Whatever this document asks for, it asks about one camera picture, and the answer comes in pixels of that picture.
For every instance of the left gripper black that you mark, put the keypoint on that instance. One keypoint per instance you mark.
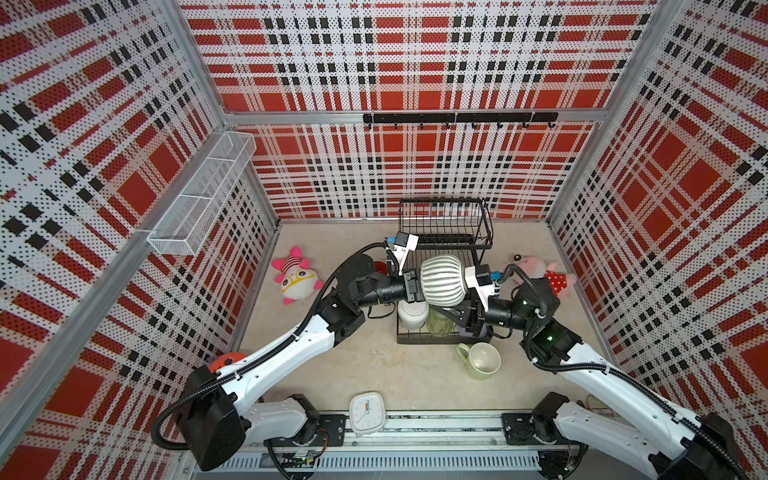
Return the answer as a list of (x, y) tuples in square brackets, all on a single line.
[(410, 280)]

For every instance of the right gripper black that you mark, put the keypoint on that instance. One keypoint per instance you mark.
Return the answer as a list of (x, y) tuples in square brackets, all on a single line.
[(472, 313)]

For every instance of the green transparent glass mug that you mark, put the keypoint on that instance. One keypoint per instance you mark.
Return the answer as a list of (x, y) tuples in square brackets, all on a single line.
[(439, 325)]

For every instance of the ribbed grey-green cup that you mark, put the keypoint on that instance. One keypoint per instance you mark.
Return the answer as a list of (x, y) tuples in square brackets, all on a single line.
[(442, 281)]

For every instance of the white ceramic mug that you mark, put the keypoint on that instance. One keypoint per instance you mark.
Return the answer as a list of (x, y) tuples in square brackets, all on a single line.
[(412, 316)]

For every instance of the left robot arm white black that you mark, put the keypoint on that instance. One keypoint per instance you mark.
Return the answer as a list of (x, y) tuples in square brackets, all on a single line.
[(216, 411)]

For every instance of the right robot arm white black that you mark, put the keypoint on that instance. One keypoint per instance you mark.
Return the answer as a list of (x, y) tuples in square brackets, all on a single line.
[(652, 434)]

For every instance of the white mug red inside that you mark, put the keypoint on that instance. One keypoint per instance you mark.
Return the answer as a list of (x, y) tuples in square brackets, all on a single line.
[(381, 267)]

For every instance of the light green ceramic mug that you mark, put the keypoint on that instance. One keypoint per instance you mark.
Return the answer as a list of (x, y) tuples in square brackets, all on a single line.
[(481, 360)]

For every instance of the pink white owl plush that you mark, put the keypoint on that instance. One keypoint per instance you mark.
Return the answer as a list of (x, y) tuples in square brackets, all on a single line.
[(297, 280)]

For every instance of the pink pig plush red dress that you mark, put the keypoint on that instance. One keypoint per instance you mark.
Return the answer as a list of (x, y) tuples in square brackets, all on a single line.
[(562, 283)]

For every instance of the white square alarm clock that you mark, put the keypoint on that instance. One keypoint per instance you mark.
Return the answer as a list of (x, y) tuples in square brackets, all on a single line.
[(367, 413)]

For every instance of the red monster plush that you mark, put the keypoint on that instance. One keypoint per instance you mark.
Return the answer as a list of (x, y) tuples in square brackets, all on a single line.
[(225, 360)]

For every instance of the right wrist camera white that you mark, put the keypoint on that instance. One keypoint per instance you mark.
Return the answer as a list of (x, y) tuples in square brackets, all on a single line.
[(484, 281)]

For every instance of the black wire dish rack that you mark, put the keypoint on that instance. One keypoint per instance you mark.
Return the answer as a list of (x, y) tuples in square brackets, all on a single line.
[(456, 226)]

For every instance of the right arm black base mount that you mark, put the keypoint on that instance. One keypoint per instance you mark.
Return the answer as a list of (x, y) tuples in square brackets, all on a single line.
[(526, 429)]

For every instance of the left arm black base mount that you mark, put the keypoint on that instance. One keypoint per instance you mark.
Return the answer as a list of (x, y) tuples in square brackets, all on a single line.
[(323, 430)]

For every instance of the black wall hook rail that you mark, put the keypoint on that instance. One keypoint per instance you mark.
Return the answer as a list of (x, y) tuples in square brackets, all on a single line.
[(524, 118)]

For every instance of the white wire wall basket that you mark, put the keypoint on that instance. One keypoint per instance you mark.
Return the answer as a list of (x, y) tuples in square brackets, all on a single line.
[(184, 228)]

